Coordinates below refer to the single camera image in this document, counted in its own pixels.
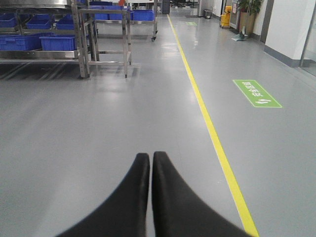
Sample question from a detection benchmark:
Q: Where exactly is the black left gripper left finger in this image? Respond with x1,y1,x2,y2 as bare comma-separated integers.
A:
59,153,150,237

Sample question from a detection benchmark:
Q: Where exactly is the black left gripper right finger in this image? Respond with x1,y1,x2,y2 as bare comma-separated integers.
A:
152,151,248,237

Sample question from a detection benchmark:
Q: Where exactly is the stainless steel shelf rack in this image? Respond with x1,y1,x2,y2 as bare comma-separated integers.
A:
0,0,90,78

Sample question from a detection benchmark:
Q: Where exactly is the green floor sign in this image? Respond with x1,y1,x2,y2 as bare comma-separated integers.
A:
233,79,282,108

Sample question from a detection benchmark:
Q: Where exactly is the stainless steel cart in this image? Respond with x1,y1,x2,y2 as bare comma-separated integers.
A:
77,0,158,78

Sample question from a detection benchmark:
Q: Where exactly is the blue plastic bin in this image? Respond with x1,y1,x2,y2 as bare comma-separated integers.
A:
0,34,42,51
39,35,77,51

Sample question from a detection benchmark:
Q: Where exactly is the yellow mop bucket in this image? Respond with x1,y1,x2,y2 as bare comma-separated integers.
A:
220,6,232,28

